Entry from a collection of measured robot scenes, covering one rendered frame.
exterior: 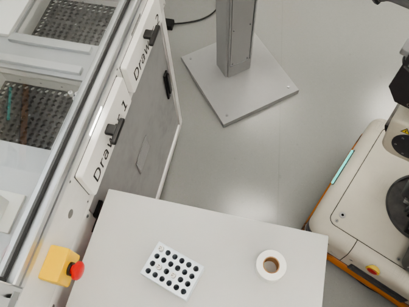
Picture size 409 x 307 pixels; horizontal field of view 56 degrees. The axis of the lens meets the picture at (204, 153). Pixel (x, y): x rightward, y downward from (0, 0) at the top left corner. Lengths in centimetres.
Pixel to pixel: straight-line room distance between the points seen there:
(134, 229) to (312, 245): 44
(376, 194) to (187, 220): 88
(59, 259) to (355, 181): 116
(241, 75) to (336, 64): 54
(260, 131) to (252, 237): 107
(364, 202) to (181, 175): 83
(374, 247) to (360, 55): 119
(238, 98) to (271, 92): 18
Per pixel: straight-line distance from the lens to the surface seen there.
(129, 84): 110
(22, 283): 85
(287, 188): 187
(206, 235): 99
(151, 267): 95
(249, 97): 206
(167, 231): 100
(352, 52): 240
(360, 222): 159
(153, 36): 113
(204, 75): 214
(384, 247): 159
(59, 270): 88
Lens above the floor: 172
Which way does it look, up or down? 63 degrees down
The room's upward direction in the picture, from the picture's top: 4 degrees counter-clockwise
